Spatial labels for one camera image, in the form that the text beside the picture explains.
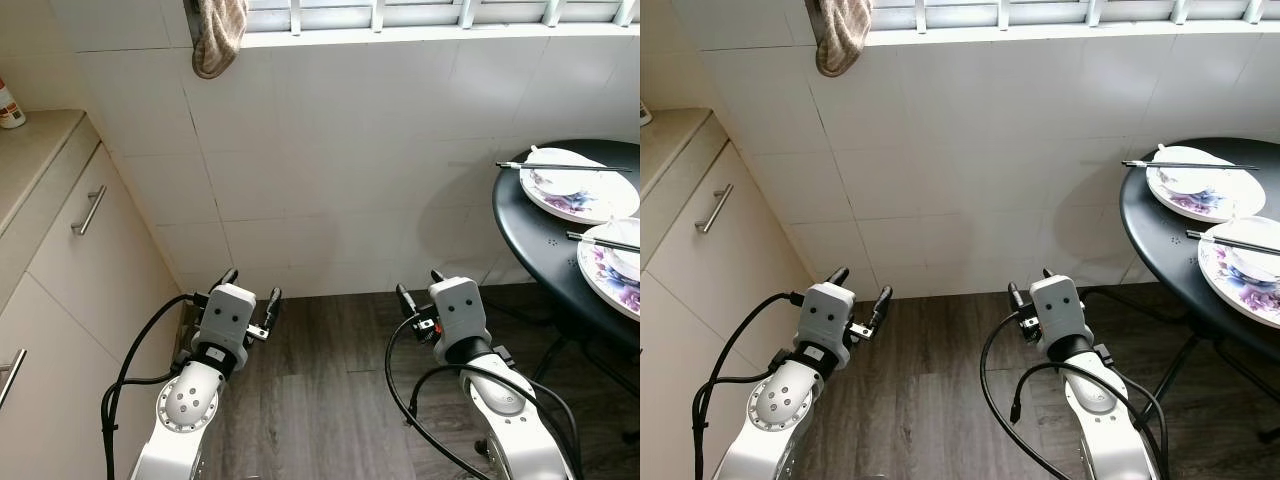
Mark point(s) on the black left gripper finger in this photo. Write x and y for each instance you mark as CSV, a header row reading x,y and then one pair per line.
x,y
227,279
838,277
272,305
881,305

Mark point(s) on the white floral plate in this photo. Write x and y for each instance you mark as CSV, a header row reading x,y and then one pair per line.
x,y
580,205
1185,205
1235,290
605,285

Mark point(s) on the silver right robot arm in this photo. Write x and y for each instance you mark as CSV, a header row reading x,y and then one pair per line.
x,y
510,410
1110,410

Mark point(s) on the beige kitchen cabinet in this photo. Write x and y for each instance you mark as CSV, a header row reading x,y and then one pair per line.
x,y
700,300
60,300

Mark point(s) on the black round table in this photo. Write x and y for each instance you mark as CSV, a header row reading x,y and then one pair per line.
x,y
540,240
1160,240

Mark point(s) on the white ceramic spoon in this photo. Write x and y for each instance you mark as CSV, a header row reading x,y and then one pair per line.
x,y
1161,151
533,152

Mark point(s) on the black chopstick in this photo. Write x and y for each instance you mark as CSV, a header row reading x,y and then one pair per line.
x,y
600,241
1190,165
560,166
1230,241

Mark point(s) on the brown hanging towel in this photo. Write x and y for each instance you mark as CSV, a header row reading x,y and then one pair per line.
x,y
843,45
218,45

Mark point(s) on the white window grille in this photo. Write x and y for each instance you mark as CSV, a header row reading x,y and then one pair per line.
x,y
1030,12
420,12

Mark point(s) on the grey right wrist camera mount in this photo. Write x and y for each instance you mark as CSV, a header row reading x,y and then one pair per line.
x,y
1060,305
460,310

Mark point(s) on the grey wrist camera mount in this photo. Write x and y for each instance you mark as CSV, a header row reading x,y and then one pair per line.
x,y
828,315
460,310
228,315
1060,305

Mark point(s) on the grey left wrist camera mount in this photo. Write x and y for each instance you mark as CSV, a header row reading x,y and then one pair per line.
x,y
228,315
828,315

